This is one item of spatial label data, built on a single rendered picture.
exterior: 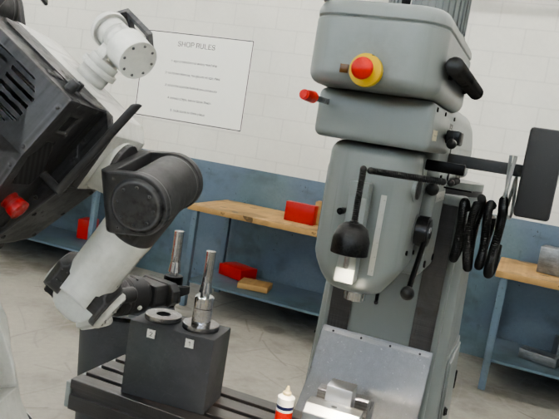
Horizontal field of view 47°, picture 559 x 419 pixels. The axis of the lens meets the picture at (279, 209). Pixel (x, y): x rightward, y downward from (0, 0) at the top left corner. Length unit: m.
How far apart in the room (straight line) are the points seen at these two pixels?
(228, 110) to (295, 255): 1.52
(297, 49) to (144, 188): 5.16
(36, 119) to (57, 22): 6.56
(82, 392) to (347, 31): 1.09
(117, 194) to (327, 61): 0.50
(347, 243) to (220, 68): 5.21
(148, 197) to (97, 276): 0.21
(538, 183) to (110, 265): 0.99
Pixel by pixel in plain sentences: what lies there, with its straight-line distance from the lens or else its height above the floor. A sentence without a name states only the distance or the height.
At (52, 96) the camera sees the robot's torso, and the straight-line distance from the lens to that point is 0.92.
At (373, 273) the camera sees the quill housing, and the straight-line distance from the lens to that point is 1.37.
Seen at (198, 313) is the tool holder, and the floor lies 1.16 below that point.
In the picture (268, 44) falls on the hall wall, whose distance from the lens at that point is 6.17.
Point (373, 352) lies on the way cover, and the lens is 1.87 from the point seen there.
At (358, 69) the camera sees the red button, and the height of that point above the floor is 1.76.
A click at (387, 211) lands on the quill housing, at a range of 1.35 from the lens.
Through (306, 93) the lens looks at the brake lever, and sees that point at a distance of 1.22.
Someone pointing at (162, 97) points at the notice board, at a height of 1.73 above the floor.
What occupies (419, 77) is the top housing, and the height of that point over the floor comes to 1.76.
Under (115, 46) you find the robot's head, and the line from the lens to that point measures 1.08.
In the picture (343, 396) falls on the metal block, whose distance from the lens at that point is 1.53.
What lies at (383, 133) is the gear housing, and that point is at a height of 1.65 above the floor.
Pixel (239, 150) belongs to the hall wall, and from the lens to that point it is 6.19.
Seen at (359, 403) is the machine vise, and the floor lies 1.04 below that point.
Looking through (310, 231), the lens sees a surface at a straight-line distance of 5.08.
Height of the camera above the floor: 1.64
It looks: 7 degrees down
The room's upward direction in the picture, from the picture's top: 9 degrees clockwise
